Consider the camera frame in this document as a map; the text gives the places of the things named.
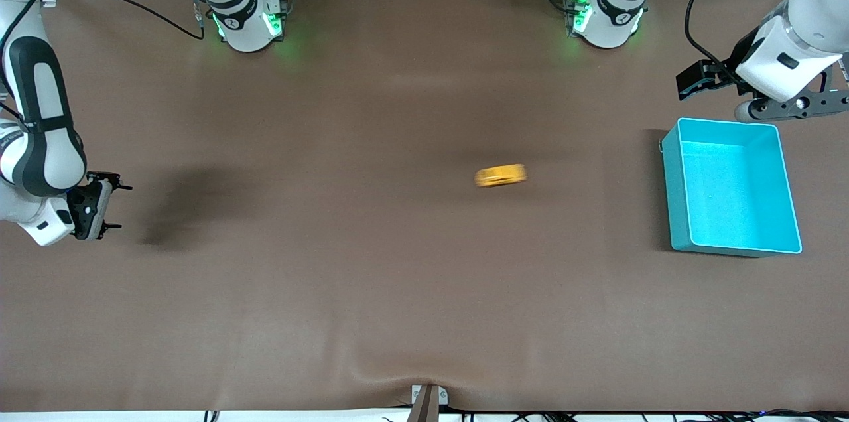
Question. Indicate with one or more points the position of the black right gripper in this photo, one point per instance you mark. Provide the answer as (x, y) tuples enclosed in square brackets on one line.
[(113, 178)]

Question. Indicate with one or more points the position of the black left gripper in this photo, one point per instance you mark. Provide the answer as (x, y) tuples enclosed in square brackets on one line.
[(721, 70)]

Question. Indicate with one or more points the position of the teal plastic bin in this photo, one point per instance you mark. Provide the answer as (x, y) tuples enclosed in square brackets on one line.
[(736, 190)]

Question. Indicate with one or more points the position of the yellow beetle toy car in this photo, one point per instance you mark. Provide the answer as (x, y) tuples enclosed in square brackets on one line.
[(501, 175)]

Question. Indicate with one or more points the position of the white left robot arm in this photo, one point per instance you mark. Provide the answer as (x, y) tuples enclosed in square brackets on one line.
[(796, 44)]

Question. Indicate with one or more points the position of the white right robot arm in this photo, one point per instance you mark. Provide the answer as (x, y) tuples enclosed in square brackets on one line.
[(40, 143)]

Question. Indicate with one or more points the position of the brown table mat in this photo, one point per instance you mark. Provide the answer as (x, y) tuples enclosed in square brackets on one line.
[(424, 276)]

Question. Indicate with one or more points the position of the metal table clamp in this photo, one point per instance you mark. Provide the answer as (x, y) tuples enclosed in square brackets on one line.
[(428, 402)]

